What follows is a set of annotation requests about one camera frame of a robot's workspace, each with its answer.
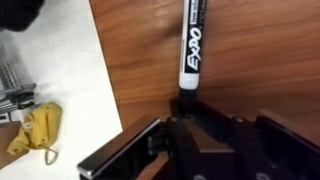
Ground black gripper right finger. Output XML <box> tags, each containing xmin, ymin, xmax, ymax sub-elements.
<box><xmin>256</xmin><ymin>109</ymin><xmax>320</xmax><ymax>180</ymax></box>

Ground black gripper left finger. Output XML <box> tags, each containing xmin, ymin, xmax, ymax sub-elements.
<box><xmin>167</xmin><ymin>99</ymin><xmax>257</xmax><ymax>180</ymax></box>

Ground black Expo marker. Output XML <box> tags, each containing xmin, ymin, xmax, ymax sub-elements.
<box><xmin>178</xmin><ymin>0</ymin><xmax>207</xmax><ymax>114</ymax></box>

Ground yellow bag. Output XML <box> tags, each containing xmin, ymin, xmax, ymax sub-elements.
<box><xmin>6</xmin><ymin>102</ymin><xmax>63</xmax><ymax>165</ymax></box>

